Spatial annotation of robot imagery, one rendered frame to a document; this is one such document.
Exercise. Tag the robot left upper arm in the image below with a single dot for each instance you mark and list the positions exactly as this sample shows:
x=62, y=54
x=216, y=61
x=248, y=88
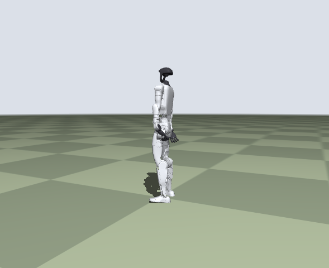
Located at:
x=159, y=89

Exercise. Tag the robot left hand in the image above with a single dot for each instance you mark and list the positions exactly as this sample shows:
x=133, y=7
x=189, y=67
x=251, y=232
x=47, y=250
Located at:
x=162, y=134

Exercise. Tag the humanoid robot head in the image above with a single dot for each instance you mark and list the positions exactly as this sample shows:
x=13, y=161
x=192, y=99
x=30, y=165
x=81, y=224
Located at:
x=165, y=72

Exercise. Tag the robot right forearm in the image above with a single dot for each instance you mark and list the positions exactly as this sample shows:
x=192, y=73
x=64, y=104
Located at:
x=170, y=119

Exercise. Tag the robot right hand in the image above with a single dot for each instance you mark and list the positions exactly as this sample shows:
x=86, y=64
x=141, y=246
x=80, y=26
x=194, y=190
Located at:
x=173, y=137

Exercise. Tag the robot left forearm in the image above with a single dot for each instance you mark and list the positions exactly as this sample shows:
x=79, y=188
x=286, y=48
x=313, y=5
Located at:
x=156, y=115

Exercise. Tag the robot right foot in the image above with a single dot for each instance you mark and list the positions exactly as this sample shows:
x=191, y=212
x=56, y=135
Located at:
x=170, y=193

